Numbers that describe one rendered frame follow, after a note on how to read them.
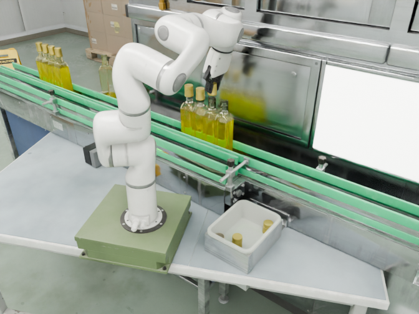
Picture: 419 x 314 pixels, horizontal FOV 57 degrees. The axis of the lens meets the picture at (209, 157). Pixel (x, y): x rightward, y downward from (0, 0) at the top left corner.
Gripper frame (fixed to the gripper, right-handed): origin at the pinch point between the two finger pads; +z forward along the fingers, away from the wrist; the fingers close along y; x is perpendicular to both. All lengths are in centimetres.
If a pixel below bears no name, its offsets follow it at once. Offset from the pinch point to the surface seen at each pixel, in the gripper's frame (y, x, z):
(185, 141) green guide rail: 6.4, -1.9, 25.2
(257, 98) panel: -12.6, 13.4, 2.7
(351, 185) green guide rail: -3, 60, 7
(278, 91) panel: -12.6, 20.1, -4.4
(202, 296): 15, 32, 91
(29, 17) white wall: -246, -535, 236
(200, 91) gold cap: 1.2, -3.8, 4.2
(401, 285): -15, 93, 42
